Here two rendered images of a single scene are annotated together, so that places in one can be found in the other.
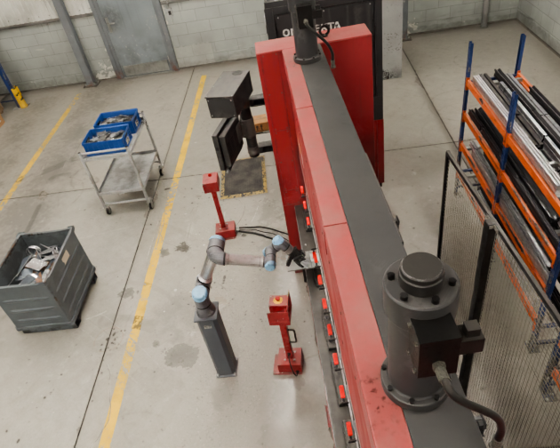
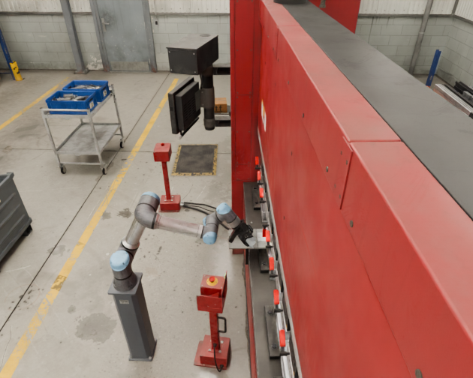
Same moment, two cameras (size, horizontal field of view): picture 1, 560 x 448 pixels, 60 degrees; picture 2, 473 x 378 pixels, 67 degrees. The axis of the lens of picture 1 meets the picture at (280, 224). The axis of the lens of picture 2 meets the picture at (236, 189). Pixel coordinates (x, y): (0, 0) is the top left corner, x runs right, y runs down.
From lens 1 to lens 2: 1.37 m
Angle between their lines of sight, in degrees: 6
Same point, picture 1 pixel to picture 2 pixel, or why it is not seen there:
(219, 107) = (179, 60)
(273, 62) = (247, 11)
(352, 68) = not seen: hidden behind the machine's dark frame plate
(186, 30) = (167, 40)
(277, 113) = (242, 73)
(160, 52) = (143, 54)
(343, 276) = (448, 260)
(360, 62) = not seen: hidden behind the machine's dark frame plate
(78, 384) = not seen: outside the picture
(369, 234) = (469, 166)
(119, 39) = (110, 38)
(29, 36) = (35, 22)
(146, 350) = (58, 316)
